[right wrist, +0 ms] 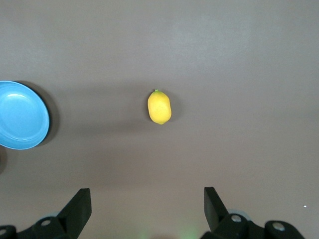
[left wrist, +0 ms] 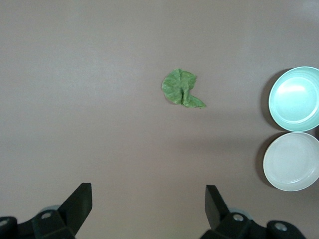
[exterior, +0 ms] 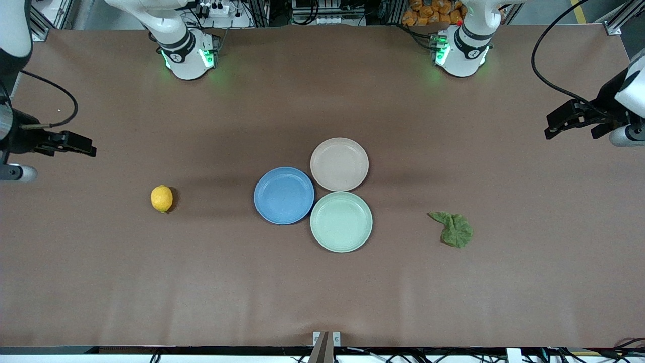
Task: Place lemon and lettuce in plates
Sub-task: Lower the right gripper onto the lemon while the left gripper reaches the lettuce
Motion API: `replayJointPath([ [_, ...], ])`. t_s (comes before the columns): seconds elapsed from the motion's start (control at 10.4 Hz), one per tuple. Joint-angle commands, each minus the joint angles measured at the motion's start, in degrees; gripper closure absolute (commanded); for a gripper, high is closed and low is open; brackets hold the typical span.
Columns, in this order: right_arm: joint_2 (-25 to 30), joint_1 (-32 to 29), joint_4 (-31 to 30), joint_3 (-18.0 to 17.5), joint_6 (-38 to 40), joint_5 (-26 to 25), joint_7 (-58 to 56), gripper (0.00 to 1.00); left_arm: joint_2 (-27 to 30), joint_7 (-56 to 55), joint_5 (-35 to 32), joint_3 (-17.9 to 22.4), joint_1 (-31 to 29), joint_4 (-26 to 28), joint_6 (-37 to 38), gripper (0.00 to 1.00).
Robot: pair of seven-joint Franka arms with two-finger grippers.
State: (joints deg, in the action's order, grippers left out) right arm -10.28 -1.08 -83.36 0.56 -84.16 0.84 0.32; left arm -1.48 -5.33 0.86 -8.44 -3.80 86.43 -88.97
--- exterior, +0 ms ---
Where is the aluminium frame profile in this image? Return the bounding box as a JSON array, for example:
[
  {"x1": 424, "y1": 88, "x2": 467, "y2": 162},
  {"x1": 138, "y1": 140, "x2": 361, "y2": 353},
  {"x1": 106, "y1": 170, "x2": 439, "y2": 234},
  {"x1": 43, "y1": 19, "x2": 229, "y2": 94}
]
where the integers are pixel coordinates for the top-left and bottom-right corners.
[
  {"x1": 29, "y1": 0, "x2": 76, "y2": 42},
  {"x1": 602, "y1": 0, "x2": 645, "y2": 36}
]

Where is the metal table edge bracket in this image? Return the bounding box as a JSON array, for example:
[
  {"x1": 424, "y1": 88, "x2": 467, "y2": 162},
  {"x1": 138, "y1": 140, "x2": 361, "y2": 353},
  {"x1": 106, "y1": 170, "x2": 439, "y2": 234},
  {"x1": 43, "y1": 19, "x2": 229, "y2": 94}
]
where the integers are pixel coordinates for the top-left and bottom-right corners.
[{"x1": 312, "y1": 331, "x2": 342, "y2": 348}]

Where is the green lettuce leaf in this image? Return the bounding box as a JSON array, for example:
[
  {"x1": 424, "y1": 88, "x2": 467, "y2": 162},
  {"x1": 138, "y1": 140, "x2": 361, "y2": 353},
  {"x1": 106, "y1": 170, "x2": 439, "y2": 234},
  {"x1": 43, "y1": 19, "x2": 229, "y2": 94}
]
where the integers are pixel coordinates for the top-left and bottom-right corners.
[{"x1": 428, "y1": 211, "x2": 474, "y2": 249}]

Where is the white power strip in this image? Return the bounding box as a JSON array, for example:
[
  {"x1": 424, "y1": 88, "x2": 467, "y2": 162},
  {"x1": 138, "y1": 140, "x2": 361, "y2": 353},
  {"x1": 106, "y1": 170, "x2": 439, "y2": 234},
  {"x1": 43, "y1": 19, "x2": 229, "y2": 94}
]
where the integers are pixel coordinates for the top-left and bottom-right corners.
[{"x1": 198, "y1": 0, "x2": 231, "y2": 19}]

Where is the yellow lemon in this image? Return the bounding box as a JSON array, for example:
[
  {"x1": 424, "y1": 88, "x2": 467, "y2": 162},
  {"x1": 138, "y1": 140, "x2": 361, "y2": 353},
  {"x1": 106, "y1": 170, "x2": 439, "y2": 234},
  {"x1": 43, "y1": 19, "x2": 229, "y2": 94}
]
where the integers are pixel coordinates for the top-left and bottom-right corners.
[{"x1": 151, "y1": 185, "x2": 174, "y2": 214}]

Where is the brown camera stand bar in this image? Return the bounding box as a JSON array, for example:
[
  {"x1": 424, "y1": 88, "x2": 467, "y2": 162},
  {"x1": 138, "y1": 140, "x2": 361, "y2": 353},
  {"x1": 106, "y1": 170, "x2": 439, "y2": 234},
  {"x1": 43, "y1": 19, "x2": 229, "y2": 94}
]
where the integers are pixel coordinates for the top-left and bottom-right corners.
[{"x1": 308, "y1": 331, "x2": 334, "y2": 363}]

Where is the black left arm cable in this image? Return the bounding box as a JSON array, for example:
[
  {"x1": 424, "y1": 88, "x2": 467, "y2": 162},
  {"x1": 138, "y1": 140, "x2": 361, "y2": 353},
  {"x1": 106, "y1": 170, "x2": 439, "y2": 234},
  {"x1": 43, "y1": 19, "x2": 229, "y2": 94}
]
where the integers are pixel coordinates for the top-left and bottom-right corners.
[{"x1": 531, "y1": 0, "x2": 621, "y2": 122}]

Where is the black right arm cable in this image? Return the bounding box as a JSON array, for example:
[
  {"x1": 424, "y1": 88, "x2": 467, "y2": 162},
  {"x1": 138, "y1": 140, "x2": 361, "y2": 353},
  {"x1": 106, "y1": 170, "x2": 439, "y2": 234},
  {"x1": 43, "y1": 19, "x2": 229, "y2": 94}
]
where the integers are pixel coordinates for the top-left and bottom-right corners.
[{"x1": 19, "y1": 70, "x2": 79, "y2": 130}]

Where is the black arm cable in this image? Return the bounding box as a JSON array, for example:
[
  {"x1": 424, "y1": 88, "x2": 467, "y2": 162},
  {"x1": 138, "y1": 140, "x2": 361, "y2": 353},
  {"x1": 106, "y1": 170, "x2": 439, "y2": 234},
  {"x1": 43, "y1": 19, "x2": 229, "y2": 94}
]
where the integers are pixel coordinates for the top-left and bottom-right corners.
[
  {"x1": 19, "y1": 70, "x2": 79, "y2": 130},
  {"x1": 531, "y1": 0, "x2": 621, "y2": 122}
]

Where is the bag of orange items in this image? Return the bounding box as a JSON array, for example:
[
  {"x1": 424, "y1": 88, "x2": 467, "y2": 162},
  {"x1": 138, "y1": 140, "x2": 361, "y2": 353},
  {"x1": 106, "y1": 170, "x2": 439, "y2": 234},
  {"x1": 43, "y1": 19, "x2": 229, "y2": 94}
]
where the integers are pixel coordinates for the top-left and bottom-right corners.
[{"x1": 401, "y1": 0, "x2": 468, "y2": 27}]

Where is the light green plate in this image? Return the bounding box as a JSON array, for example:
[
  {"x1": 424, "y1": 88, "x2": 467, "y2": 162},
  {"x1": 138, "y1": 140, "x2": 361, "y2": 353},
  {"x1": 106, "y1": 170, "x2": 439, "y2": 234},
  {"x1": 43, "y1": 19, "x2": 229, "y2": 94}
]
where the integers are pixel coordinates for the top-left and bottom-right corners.
[{"x1": 310, "y1": 192, "x2": 374, "y2": 253}]

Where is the blue plate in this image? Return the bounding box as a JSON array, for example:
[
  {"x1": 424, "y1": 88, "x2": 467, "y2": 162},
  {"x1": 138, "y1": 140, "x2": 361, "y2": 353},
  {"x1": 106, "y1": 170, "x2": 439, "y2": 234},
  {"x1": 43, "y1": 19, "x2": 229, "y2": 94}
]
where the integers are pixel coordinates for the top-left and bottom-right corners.
[{"x1": 253, "y1": 167, "x2": 315, "y2": 225}]

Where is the beige plate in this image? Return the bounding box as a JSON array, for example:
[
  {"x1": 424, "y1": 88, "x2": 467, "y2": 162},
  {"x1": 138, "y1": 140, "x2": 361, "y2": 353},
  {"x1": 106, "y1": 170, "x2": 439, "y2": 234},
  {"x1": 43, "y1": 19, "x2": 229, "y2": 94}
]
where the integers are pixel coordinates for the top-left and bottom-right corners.
[{"x1": 310, "y1": 137, "x2": 370, "y2": 193}]

